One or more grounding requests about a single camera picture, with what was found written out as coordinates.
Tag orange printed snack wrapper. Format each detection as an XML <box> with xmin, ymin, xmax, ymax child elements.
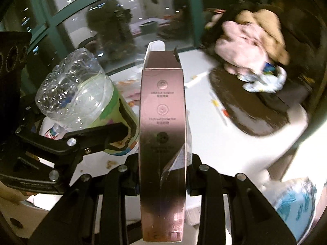
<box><xmin>114</xmin><ymin>78</ymin><xmax>140</xmax><ymax>108</ymax></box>

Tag small bottle with colourful label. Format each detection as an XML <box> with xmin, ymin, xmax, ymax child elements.
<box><xmin>42</xmin><ymin>122</ymin><xmax>63</xmax><ymax>141</ymax></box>

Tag camouflage hat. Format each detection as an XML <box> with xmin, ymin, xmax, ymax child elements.
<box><xmin>209</xmin><ymin>64</ymin><xmax>292</xmax><ymax>137</ymax></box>

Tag black bag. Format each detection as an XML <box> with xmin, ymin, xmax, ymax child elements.
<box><xmin>199</xmin><ymin>5</ymin><xmax>317</xmax><ymax>113</ymax></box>

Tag pink fleece cloth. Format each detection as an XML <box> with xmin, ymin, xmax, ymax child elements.
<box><xmin>214</xmin><ymin>20</ymin><xmax>278</xmax><ymax>75</ymax></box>

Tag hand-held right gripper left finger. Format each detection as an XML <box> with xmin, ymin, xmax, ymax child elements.
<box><xmin>28</xmin><ymin>154</ymin><xmax>141</xmax><ymax>245</ymax></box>

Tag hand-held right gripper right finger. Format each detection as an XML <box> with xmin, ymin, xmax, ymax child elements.
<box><xmin>185</xmin><ymin>154</ymin><xmax>298</xmax><ymax>245</ymax></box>

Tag white marker with tan cap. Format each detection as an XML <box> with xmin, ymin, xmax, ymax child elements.
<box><xmin>186</xmin><ymin>72</ymin><xmax>208</xmax><ymax>88</ymax></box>

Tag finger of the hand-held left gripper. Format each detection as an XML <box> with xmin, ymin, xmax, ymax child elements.
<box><xmin>17</xmin><ymin>122</ymin><xmax>128</xmax><ymax>184</ymax></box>

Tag clear bottle with green label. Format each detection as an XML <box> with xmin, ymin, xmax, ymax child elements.
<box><xmin>35</xmin><ymin>47</ymin><xmax>140</xmax><ymax>156</ymax></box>

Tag tan plush toy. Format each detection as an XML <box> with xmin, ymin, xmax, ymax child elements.
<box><xmin>236</xmin><ymin>9</ymin><xmax>290</xmax><ymax>65</ymax></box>

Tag teal window frame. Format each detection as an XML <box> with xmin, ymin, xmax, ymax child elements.
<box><xmin>0</xmin><ymin>0</ymin><xmax>205</xmax><ymax>82</ymax></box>

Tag light printed cloth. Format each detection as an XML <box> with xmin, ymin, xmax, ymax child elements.
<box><xmin>239</xmin><ymin>62</ymin><xmax>287</xmax><ymax>93</ymax></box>

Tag person's left hand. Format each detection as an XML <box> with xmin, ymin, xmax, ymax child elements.
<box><xmin>0</xmin><ymin>184</ymin><xmax>31</xmax><ymax>205</ymax></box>

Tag bin with blue-white bag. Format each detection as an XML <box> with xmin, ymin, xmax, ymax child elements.
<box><xmin>266</xmin><ymin>177</ymin><xmax>318</xmax><ymax>244</ymax></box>

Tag rose metallic carton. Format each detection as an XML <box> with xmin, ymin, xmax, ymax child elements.
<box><xmin>139</xmin><ymin>41</ymin><xmax>191</xmax><ymax>243</ymax></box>

